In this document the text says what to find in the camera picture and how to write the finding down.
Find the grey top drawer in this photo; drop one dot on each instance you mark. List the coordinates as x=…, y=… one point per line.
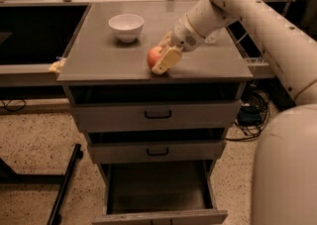
x=156, y=116

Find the grey middle drawer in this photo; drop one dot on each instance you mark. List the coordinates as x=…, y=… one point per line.
x=147, y=152

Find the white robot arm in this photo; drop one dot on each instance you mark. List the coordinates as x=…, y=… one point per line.
x=284, y=190

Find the white ceramic bowl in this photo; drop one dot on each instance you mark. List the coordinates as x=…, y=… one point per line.
x=126, y=27

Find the clear plastic water bottle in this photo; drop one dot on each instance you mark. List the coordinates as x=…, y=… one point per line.
x=213, y=38

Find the grey drawer cabinet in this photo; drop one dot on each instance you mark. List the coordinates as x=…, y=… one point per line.
x=155, y=133

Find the yellow tape piece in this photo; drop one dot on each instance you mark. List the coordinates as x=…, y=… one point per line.
x=57, y=66

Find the red apple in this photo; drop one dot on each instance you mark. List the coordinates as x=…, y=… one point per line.
x=153, y=56

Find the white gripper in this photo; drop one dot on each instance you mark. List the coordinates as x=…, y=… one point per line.
x=182, y=36

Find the grey bottom drawer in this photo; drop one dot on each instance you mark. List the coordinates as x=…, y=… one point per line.
x=166, y=193

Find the black metal floor stand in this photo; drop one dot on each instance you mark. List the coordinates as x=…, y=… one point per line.
x=10, y=177

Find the grey drawer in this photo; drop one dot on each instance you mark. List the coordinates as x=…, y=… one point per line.
x=156, y=116
x=166, y=193
x=147, y=152

